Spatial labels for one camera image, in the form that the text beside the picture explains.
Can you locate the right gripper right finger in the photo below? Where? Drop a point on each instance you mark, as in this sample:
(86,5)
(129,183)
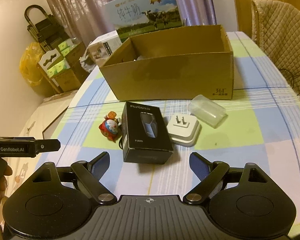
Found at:
(210,175)

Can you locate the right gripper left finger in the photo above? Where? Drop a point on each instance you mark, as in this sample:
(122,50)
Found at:
(88,176)

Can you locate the white power adapter plug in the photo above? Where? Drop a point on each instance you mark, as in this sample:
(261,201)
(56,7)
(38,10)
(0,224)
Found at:
(183,129)

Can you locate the red Doraemon toy figure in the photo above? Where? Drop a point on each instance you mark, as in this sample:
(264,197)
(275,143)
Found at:
(111,126)

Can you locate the translucent plastic cup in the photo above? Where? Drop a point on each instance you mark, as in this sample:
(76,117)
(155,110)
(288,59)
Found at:
(207,110)

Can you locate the black shaver box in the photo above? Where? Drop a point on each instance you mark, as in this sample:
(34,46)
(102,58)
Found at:
(145,139)

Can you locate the yellow plastic bag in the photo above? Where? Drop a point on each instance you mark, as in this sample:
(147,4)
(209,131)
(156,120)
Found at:
(31,74)

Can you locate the cardboard box with tissues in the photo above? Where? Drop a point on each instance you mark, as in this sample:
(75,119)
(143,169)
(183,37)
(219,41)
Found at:
(62,69)

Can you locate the large open cardboard box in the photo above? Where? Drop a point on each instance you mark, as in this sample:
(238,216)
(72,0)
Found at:
(176,63)

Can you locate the white plastic bag clutter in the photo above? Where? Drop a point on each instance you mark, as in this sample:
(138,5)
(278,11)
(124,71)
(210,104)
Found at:
(87,62)

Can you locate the black folding cart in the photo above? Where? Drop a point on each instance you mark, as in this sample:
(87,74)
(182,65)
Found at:
(48,32)

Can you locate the white appliance box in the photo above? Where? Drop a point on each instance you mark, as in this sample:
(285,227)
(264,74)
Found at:
(101,48)

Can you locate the pink curtain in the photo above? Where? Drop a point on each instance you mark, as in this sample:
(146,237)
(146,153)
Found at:
(88,19)

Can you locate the milk carton gift box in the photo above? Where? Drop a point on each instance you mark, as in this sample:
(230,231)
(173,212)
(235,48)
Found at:
(135,17)

